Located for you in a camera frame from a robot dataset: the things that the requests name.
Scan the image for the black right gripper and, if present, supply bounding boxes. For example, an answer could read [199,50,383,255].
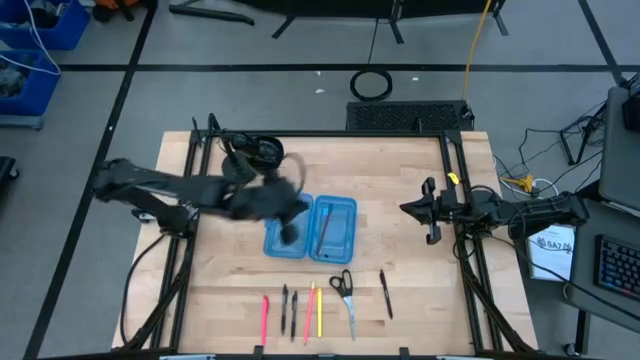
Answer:
[399,177,461,246]

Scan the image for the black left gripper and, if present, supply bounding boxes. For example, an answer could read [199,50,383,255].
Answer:
[228,171,313,247]

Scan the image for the blue plastic supply box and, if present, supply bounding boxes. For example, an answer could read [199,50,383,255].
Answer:
[263,193,359,265]

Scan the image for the black pen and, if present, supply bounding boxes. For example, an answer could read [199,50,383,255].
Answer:
[290,290,299,343]
[280,283,289,337]
[378,269,395,321]

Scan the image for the pink highlighter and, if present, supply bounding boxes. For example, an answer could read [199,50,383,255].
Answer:
[259,294,270,347]

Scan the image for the black-handled scissors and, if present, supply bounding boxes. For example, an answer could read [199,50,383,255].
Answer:
[328,268,358,343]

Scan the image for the dark purple pencil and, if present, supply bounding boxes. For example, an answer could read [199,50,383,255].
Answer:
[315,202,334,259]

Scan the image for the black desk lamp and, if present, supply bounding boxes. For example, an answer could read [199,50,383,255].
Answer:
[218,130,286,186]

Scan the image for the pink pen with yellow cap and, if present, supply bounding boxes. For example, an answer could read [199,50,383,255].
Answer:
[302,280,317,347]

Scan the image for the black perforated computer case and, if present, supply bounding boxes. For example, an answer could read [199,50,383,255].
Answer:
[345,99,475,133]

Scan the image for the yellow power plug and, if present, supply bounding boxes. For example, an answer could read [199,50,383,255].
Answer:
[499,173,536,194]

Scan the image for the white paper sheet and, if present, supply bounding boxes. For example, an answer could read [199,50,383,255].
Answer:
[526,224,577,283]

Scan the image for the black floor stand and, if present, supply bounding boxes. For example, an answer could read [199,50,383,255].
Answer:
[559,102,609,166]

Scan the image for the grey desk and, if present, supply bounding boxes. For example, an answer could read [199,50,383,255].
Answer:
[598,85,640,212]
[563,197,640,321]

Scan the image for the black keyboard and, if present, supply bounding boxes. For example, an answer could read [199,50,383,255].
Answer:
[593,233,640,302]

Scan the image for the black screen stand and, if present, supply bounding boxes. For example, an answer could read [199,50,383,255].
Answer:
[234,0,510,45]

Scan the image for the black stand bar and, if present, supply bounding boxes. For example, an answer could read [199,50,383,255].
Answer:
[168,3,255,26]

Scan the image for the black desk device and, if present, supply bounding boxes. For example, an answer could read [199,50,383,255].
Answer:
[622,74,640,132]

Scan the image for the orange and black bag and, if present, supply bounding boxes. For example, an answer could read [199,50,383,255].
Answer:
[92,0,151,24]

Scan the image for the blue storage bin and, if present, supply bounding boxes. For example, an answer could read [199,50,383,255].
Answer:
[0,0,92,52]
[0,48,62,118]

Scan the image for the black chair base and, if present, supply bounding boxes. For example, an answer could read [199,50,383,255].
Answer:
[0,155,20,201]

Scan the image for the grey cart shelf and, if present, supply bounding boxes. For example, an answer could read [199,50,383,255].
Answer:
[0,114,44,130]

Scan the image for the brown left gripper cable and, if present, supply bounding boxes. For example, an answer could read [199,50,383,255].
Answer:
[284,152,309,199]

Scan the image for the black aluminium table frame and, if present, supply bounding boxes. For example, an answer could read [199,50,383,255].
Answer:
[119,112,539,357]

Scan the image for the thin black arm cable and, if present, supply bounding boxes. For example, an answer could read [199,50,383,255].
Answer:
[487,233,640,308]

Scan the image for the coiled black cable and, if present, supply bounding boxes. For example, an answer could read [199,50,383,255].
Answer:
[349,68,394,103]

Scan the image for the yellow cable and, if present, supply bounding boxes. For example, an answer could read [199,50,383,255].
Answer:
[462,0,494,100]

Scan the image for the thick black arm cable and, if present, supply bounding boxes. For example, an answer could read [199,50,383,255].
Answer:
[119,233,169,346]

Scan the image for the white cable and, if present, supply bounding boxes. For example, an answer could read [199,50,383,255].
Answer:
[0,0,62,77]

